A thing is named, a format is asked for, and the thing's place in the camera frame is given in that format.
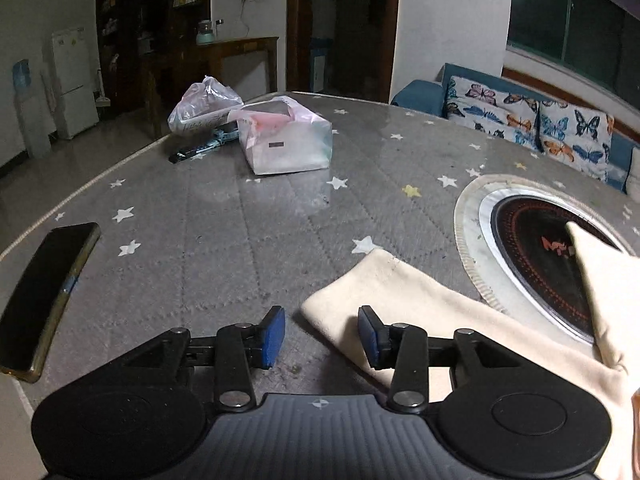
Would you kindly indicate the white plastic bag with box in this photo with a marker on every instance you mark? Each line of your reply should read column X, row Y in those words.
column 285, row 142

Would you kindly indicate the butterfly print cushion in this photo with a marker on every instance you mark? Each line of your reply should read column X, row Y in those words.
column 492, row 110
column 575, row 135

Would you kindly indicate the dark wooden shelf cabinet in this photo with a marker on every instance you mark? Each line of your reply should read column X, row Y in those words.
column 130, row 35

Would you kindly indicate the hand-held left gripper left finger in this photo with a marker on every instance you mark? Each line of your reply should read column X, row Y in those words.
column 272, row 336

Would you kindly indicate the white refrigerator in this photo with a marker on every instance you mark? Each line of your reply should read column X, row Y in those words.
column 75, row 82

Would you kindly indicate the white cushion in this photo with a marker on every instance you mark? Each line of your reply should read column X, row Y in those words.
column 634, row 170

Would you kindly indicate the teal kettle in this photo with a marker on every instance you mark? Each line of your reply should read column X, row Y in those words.
column 205, row 35

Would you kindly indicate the black smartphone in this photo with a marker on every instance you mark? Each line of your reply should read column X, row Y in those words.
column 45, row 292

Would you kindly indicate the black slim tool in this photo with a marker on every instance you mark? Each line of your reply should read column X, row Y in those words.
column 186, row 154

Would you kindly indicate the crumpled clear plastic bag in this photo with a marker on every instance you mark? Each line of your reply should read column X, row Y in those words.
column 200, row 105

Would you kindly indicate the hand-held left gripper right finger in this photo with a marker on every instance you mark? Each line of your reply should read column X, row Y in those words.
column 369, row 336

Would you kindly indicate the grey star-print tablecloth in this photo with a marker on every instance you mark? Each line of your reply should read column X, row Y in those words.
column 280, row 230

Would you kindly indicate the cream cloth garment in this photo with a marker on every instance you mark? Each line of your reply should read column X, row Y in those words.
column 425, row 292

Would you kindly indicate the black and blue tool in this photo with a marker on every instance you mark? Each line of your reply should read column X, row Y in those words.
column 224, row 137

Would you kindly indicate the water dispenser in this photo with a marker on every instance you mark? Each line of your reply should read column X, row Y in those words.
column 27, row 105

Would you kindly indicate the blue sofa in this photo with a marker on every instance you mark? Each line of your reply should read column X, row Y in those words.
column 420, row 96

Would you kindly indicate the wooden side table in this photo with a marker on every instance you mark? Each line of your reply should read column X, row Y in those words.
column 240, row 45

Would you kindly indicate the window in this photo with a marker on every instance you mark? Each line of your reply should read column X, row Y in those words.
column 575, row 20

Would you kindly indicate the round built-in induction cooker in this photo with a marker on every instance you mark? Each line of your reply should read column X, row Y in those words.
column 530, row 260

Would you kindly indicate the blue and white box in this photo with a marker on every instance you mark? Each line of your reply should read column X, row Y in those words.
column 318, row 67

